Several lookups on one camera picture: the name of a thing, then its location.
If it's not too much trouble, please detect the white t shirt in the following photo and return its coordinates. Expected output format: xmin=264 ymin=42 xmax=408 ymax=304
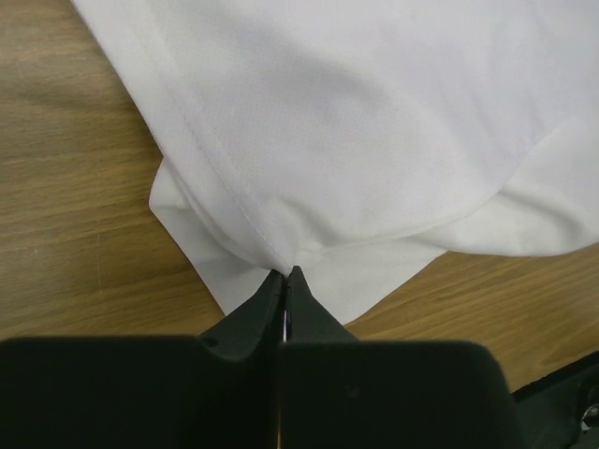
xmin=75 ymin=1 xmax=598 ymax=323

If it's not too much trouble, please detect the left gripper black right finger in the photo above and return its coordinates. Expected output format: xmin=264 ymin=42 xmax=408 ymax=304
xmin=279 ymin=268 xmax=525 ymax=448

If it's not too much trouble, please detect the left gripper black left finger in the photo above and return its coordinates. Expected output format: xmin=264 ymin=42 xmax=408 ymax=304
xmin=1 ymin=272 xmax=284 ymax=448

